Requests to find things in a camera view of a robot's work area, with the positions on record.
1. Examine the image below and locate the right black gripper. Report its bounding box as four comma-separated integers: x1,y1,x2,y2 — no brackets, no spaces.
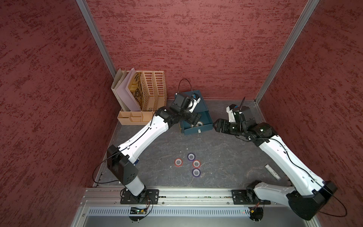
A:
212,118,245,135

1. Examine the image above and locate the teal three-drawer cabinet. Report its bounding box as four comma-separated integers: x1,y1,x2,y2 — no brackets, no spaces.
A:
174,90,215,136

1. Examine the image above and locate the purple tape roll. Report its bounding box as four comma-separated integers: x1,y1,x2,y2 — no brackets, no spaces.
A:
192,168,201,177
187,153,196,161

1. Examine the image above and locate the red tape roll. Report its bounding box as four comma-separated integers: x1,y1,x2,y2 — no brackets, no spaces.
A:
174,158,183,167
192,160,200,168

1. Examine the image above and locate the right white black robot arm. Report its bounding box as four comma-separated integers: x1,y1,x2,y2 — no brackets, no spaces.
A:
213,105,337,220

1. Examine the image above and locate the beige plastic file organizer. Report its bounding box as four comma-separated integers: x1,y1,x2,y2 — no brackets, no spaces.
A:
117,71,167,125

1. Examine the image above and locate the yellow illustrated book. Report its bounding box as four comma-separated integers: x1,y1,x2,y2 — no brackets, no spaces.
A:
128,72,143,110

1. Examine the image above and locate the white marker pen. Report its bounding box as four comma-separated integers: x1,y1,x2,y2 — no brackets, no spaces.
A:
265,164,281,181

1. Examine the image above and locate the lilac folder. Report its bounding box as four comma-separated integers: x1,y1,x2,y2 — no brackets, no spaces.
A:
115,68,141,111

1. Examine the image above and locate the beige cardboard folder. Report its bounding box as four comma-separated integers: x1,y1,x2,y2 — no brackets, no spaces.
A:
111,69,130,111

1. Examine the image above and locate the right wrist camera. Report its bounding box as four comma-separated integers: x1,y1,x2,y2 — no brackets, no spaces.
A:
226,104,237,123

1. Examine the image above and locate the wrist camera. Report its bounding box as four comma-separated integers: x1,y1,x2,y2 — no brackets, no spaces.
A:
226,104,237,123
188,93,200,113

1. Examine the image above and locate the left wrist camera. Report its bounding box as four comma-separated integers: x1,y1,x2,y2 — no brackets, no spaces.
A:
188,93,200,113

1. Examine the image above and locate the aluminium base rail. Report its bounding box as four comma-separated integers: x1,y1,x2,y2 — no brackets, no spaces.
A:
79,187,311,207

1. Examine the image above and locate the white perforated cable duct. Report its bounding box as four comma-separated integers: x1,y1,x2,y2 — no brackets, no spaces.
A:
87,206,250,218

